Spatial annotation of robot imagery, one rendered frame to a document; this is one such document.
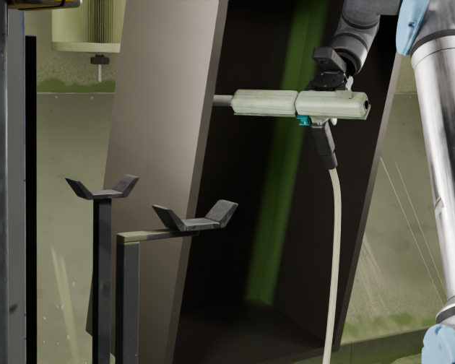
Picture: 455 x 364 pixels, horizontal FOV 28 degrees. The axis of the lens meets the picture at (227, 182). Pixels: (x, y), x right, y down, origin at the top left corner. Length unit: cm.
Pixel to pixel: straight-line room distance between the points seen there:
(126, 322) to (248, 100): 124
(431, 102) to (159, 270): 88
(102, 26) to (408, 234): 168
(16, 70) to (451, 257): 68
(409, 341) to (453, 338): 256
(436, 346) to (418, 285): 265
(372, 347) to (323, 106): 188
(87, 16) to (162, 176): 115
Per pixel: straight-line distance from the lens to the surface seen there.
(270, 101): 199
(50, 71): 341
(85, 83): 347
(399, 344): 378
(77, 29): 311
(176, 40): 200
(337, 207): 215
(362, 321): 367
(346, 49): 211
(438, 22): 152
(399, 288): 386
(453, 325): 129
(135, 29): 214
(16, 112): 136
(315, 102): 195
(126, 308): 82
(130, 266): 81
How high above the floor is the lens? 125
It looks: 8 degrees down
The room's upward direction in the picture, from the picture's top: 2 degrees clockwise
